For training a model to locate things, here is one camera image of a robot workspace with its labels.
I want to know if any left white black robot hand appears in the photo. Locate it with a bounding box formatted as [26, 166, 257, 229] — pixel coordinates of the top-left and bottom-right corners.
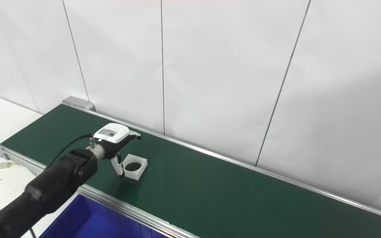
[93, 123, 142, 178]

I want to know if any white square part round hole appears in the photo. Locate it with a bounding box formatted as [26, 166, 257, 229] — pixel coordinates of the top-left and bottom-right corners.
[122, 154, 148, 181]

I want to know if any grey conveyor end cover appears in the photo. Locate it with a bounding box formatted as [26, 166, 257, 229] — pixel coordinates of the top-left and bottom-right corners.
[62, 96, 96, 112]

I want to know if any blue plastic bin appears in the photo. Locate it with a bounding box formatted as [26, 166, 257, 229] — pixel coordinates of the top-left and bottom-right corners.
[38, 193, 168, 238]

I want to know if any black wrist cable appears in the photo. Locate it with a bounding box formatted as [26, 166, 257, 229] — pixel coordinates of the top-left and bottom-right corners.
[46, 133, 94, 170]

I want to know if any green conveyor belt aluminium frame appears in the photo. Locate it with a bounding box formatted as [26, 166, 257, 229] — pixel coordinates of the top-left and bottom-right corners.
[0, 102, 381, 238]

